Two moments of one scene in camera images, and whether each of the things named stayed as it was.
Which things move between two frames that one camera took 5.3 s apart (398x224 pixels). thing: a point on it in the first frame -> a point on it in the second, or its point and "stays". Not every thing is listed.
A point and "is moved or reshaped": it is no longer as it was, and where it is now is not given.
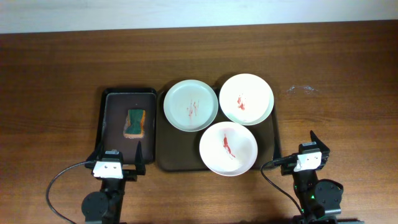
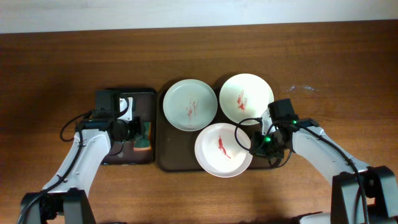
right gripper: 286,168 -> 259,149
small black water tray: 115,103 stays
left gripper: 131,172 -> 138,131
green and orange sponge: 135,124 is moved or reshaped
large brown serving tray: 176,150 stays
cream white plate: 246,99 stays
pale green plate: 191,106 stays
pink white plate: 228,149 is moved or reshaped
